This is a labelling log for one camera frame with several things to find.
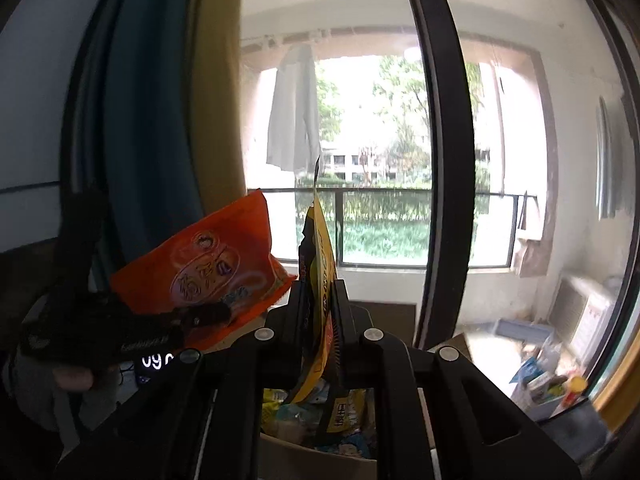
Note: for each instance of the blue white carton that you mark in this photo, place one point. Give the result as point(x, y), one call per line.
point(527, 375)

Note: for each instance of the round ceiling lamp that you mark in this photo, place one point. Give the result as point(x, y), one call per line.
point(412, 52)

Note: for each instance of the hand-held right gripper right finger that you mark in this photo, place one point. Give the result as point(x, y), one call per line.
point(346, 320)

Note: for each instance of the mustard yellow curtain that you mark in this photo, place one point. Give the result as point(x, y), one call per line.
point(220, 85)
point(620, 400)

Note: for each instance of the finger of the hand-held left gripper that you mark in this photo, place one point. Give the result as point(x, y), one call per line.
point(202, 316)

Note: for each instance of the person's left hand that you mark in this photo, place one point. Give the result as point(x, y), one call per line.
point(70, 381)

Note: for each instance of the blue white snack packet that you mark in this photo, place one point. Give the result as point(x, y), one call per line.
point(347, 446)

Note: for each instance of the grey board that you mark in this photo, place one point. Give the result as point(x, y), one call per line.
point(607, 160)

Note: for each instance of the dark door frame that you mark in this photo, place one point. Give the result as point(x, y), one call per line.
point(445, 160)

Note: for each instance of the white hanging shirt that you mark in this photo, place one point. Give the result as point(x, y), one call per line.
point(292, 110)

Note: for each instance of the white outdoor air conditioner unit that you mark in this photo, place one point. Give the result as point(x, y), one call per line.
point(585, 315)

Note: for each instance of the yellow black snack packet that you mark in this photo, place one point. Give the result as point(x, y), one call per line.
point(317, 250)

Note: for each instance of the brown cardboard sheet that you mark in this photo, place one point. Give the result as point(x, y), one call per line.
point(530, 257)

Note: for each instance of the grey tray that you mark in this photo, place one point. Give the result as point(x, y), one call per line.
point(522, 331)

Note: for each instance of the orange snack packet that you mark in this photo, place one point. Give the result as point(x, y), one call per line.
point(200, 270)

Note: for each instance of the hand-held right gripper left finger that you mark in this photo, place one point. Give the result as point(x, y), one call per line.
point(295, 320)

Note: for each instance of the black tablet clock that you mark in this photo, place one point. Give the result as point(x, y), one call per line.
point(150, 362)

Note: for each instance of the black balcony railing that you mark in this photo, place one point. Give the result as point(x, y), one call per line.
point(380, 191)

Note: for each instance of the teal curtain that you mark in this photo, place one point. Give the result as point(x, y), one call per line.
point(150, 110)

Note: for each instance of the yellow lid jar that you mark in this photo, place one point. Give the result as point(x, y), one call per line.
point(575, 391)

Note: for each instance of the brown cardboard box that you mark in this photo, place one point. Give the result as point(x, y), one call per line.
point(300, 460)

